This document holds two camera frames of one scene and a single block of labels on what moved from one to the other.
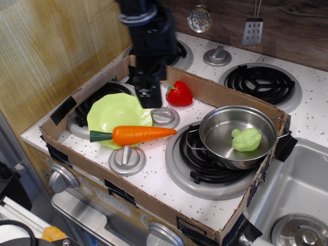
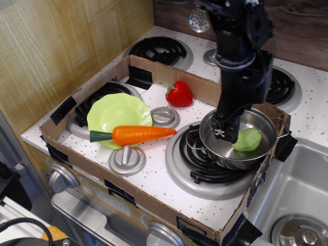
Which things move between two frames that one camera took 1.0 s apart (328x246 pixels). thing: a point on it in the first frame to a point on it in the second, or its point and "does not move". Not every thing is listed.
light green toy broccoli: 247,140 does not move
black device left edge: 11,187 does not move
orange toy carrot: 124,135 does not move
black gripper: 152,33 to 243,87
